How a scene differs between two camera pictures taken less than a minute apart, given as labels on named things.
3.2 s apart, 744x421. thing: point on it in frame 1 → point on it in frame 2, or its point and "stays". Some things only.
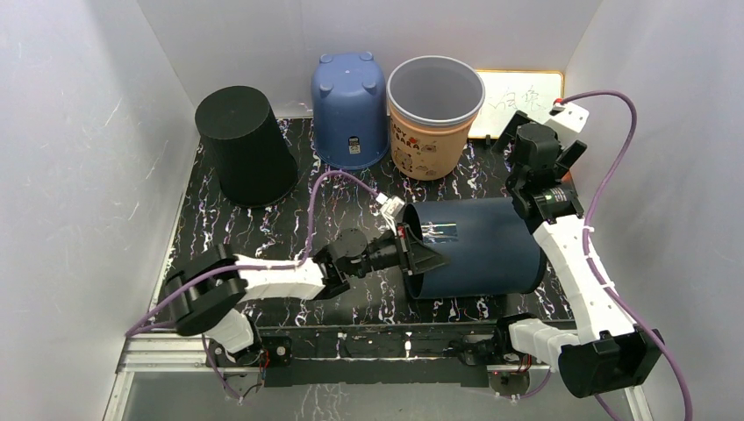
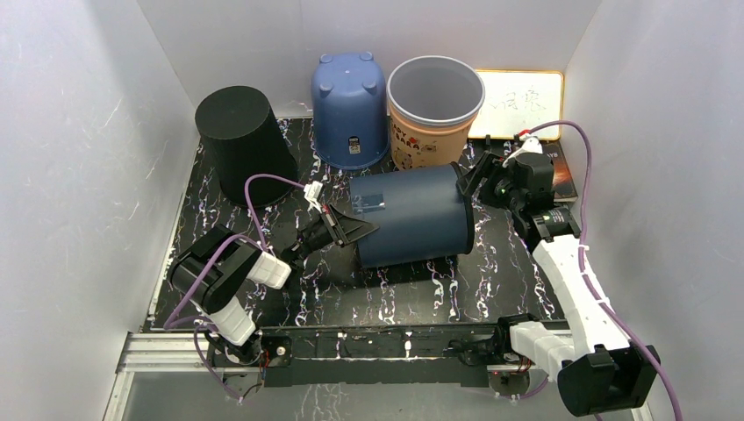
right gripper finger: x=518 y=118 → x=471 y=179
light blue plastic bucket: x=349 y=110 stays
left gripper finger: x=422 y=259 → x=351 y=230
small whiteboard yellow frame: x=506 y=92 stays
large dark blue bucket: x=490 y=249 → x=421 y=214
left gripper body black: x=382 y=255 → x=316 y=237
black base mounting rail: x=403 y=355 stays
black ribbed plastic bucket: x=247 y=147 stays
